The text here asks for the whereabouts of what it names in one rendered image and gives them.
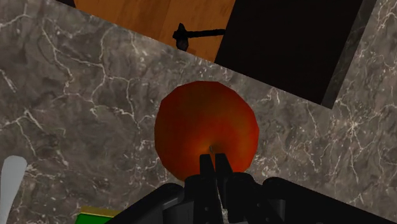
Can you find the red apple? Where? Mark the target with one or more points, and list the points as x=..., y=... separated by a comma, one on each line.
x=204, y=124

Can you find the green and yellow box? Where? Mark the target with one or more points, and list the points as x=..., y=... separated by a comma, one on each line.
x=93, y=217

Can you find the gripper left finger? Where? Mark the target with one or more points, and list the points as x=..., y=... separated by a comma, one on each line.
x=198, y=198

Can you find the grey flat utensil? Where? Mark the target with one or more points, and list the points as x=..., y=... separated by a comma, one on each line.
x=11, y=186

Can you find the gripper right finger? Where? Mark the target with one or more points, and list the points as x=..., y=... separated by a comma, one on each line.
x=248, y=198

